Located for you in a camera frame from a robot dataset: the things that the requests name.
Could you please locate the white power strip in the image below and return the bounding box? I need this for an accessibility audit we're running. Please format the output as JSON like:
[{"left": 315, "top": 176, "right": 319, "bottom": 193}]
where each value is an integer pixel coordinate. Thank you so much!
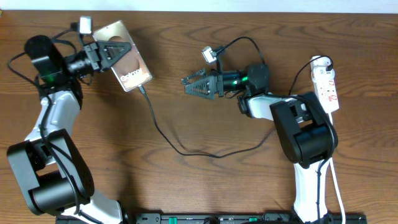
[{"left": 310, "top": 55, "right": 339, "bottom": 113}]

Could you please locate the black charging cable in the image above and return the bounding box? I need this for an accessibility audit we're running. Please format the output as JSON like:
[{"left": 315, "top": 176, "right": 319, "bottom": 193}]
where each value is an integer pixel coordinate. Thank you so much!
[{"left": 137, "top": 55, "right": 335, "bottom": 159}]

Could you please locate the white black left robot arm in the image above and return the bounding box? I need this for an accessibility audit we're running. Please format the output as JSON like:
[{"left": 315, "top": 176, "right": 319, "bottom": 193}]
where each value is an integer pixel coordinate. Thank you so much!
[{"left": 7, "top": 35, "right": 135, "bottom": 223}]

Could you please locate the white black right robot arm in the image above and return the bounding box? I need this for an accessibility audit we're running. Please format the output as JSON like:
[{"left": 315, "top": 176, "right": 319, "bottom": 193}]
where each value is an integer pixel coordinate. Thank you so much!
[{"left": 181, "top": 63, "right": 338, "bottom": 223}]

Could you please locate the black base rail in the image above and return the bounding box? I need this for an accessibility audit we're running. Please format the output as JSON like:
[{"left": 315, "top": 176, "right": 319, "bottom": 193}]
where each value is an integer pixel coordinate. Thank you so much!
[{"left": 55, "top": 212, "right": 368, "bottom": 224}]

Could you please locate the gold Galaxy smartphone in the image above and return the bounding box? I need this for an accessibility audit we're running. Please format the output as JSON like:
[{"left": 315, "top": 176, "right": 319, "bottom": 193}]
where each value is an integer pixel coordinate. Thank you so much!
[{"left": 93, "top": 20, "right": 152, "bottom": 91}]

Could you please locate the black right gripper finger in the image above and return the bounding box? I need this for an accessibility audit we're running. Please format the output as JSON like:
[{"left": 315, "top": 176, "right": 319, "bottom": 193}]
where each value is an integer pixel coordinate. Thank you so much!
[
  {"left": 183, "top": 76, "right": 217, "bottom": 100},
  {"left": 181, "top": 68, "right": 206, "bottom": 86}
]

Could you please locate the white power strip cord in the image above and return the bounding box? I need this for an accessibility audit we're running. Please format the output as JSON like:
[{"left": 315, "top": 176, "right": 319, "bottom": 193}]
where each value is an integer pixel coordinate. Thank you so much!
[{"left": 326, "top": 112, "right": 347, "bottom": 224}]

